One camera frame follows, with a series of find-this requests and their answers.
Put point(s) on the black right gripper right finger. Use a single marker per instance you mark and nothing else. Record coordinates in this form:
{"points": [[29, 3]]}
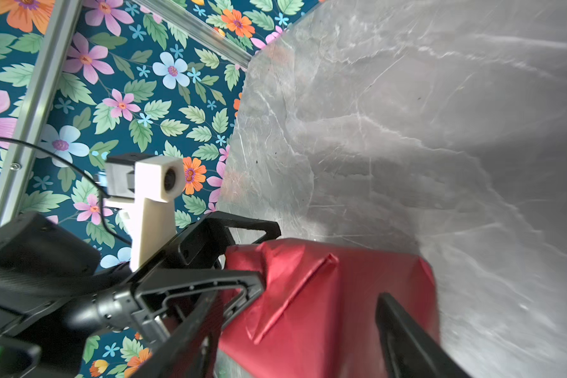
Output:
{"points": [[408, 351]]}

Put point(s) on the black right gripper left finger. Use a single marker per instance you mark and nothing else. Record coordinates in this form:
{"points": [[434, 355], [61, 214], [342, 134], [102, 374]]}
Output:
{"points": [[192, 349]]}

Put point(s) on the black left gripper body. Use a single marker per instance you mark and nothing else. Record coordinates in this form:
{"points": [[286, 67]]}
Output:
{"points": [[132, 300]]}

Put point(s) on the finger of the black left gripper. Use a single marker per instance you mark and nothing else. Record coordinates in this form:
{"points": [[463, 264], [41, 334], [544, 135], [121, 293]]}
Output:
{"points": [[167, 298], [199, 245]]}

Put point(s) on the maroon wrapping paper sheet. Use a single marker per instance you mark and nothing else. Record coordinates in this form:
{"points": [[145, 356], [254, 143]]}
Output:
{"points": [[317, 316]]}

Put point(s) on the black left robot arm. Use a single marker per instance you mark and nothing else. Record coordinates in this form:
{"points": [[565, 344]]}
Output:
{"points": [[54, 298]]}

